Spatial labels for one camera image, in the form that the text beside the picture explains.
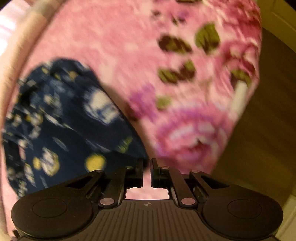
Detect navy cartoon print pajama pants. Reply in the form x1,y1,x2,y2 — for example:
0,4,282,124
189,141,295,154
2,59,148,198

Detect pink floral bed sheet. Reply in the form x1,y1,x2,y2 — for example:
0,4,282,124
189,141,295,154
0,0,263,237

